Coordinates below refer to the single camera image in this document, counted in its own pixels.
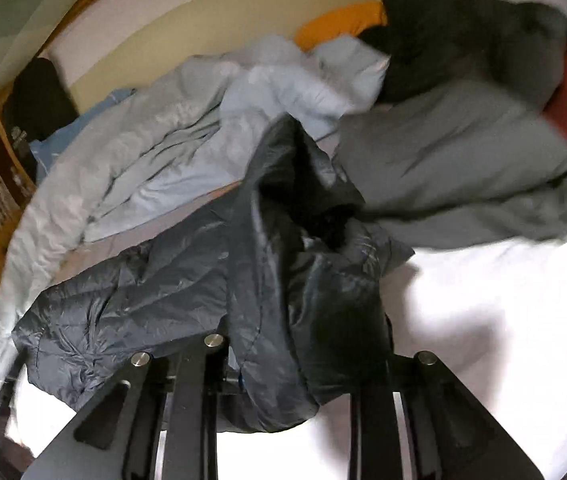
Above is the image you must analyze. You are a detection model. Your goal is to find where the dark quilted down jacket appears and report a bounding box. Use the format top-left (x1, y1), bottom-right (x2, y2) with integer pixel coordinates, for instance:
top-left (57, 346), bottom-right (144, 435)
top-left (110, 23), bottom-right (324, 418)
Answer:
top-left (12, 115), bottom-right (413, 432)

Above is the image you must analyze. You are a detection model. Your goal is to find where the light blue duvet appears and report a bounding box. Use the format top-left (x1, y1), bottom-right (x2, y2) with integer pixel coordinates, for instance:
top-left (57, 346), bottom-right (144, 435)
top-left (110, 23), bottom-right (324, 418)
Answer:
top-left (0, 35), bottom-right (390, 382)

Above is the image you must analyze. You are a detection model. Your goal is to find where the grey folded garment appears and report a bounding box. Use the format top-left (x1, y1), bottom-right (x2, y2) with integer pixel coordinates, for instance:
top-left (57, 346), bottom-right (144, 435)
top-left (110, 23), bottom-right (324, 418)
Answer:
top-left (334, 80), bottom-right (567, 250)

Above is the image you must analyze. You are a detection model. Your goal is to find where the orange pillow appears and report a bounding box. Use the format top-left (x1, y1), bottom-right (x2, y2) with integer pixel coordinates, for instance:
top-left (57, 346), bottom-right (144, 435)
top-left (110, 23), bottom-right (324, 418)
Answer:
top-left (293, 1), bottom-right (387, 51)

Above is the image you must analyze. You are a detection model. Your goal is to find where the black fleece coat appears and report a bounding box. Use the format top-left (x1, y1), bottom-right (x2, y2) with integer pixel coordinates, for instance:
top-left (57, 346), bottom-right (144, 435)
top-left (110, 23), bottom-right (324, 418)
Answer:
top-left (358, 0), bottom-right (567, 110)

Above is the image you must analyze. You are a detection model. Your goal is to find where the blue pillow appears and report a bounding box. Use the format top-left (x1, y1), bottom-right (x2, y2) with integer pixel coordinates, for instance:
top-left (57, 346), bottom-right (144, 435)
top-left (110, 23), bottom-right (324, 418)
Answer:
top-left (29, 88), bottom-right (136, 184)

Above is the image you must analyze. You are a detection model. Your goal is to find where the black hanging garment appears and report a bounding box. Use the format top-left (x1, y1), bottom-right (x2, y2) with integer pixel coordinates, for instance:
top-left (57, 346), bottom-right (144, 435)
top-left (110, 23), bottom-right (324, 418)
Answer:
top-left (2, 58), bottom-right (78, 181)

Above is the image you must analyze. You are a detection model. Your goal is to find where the wooden bed frame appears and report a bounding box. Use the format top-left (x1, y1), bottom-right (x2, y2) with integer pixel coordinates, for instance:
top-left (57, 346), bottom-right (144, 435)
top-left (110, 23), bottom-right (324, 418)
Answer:
top-left (0, 0), bottom-right (372, 278)

